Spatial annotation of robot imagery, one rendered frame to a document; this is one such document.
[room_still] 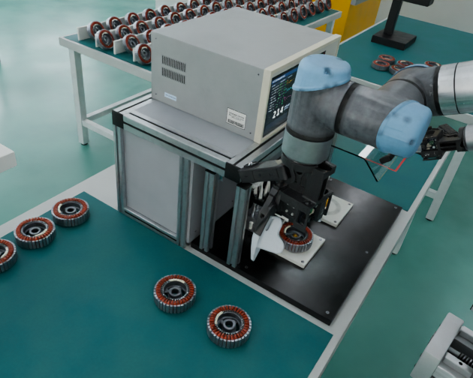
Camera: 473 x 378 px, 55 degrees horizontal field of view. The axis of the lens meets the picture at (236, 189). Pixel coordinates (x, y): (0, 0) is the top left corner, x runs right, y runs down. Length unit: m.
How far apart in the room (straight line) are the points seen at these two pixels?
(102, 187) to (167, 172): 0.41
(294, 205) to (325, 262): 0.69
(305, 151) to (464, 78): 0.24
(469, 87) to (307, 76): 0.23
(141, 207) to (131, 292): 0.30
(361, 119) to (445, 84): 0.15
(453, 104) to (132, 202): 1.03
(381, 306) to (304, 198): 1.75
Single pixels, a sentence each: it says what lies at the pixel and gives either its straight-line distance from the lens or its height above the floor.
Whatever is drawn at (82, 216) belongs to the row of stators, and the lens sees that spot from 1.49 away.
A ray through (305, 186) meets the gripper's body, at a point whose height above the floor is 1.31.
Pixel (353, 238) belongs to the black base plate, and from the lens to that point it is 1.53.
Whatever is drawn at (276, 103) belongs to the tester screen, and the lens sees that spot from 1.22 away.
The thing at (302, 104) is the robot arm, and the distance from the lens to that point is 0.66.
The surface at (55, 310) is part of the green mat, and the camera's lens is 1.28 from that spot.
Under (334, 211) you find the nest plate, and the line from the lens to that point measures 1.60.
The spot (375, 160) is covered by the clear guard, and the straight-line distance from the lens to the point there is 1.41.
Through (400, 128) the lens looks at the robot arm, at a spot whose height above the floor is 1.46.
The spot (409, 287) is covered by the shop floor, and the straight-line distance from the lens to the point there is 2.61.
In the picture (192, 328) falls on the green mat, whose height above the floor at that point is 0.75.
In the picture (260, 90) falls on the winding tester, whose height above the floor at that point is 1.26.
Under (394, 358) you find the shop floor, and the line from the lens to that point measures 2.28.
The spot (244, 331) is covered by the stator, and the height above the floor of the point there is 0.79.
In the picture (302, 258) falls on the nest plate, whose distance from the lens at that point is 1.38.
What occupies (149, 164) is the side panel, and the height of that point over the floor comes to 0.98.
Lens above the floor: 1.72
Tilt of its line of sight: 36 degrees down
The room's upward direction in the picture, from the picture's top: 7 degrees clockwise
